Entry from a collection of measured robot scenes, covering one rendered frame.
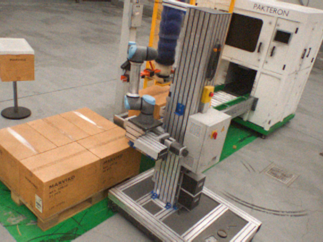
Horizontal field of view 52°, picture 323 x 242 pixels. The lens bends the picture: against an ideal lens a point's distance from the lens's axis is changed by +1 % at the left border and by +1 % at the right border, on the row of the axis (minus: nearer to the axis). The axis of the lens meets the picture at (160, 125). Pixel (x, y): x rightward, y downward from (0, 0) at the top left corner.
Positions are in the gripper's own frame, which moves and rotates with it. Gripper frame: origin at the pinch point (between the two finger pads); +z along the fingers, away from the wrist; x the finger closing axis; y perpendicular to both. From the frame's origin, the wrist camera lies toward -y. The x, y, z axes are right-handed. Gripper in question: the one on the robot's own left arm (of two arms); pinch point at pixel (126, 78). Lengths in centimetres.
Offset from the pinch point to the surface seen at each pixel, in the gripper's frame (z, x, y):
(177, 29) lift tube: -46, -10, 58
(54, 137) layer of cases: 69, 41, -54
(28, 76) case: 56, 171, 0
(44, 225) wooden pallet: 117, -15, -102
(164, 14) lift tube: -59, 3, 49
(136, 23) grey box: -29, 86, 103
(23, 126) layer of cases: 69, 77, -65
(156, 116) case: 42, -21, 31
